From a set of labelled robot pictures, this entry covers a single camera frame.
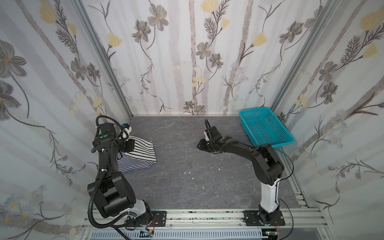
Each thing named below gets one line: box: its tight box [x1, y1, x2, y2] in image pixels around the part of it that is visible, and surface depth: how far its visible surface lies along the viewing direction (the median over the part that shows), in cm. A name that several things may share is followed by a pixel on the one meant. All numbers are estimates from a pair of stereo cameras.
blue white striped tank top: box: [117, 153, 154, 173], surface depth 92 cm
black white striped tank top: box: [124, 136, 157, 163], surface depth 88 cm
